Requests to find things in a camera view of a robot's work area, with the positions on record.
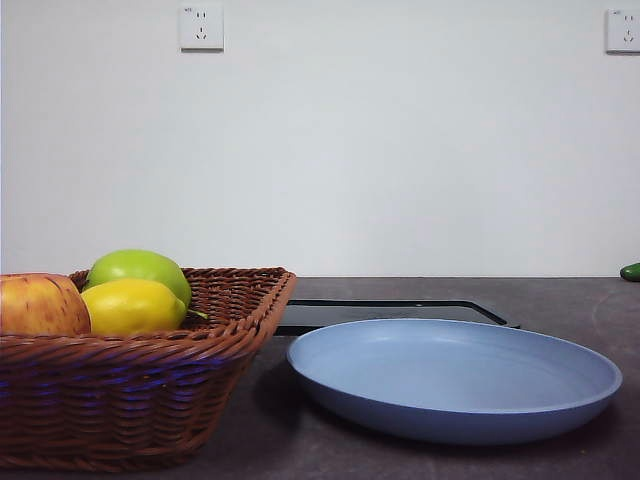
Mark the green apple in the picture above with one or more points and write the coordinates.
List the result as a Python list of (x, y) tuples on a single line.
[(135, 267)]

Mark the black flat tray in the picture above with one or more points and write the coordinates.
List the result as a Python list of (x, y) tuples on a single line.
[(350, 312)]

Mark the blue round plate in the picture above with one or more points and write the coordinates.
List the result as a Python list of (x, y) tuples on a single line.
[(450, 380)]

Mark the white wall socket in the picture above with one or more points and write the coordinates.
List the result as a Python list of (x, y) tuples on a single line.
[(625, 31), (201, 26)]

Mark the red apple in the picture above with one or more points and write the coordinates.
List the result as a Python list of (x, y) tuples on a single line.
[(35, 305)]

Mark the brown wicker basket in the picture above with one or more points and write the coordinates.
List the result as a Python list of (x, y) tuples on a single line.
[(125, 395)]

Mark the dark green cucumber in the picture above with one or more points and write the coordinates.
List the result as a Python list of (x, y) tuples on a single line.
[(632, 271)]

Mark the yellow lemon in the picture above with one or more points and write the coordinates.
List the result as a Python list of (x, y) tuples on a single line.
[(130, 307)]

